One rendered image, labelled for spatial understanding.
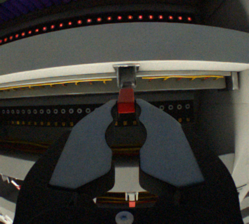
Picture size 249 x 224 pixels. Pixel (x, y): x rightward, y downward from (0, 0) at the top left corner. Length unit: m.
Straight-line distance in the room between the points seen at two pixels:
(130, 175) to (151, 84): 0.14
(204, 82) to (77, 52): 0.18
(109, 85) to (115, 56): 0.08
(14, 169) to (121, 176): 0.21
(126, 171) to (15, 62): 0.21
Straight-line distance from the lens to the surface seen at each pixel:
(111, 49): 0.17
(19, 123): 0.46
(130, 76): 0.20
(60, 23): 0.36
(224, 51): 0.20
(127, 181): 0.25
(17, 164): 0.32
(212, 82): 0.26
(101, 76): 0.21
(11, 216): 0.67
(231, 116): 0.30
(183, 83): 0.24
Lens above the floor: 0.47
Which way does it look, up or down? 19 degrees up
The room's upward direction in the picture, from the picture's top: 177 degrees clockwise
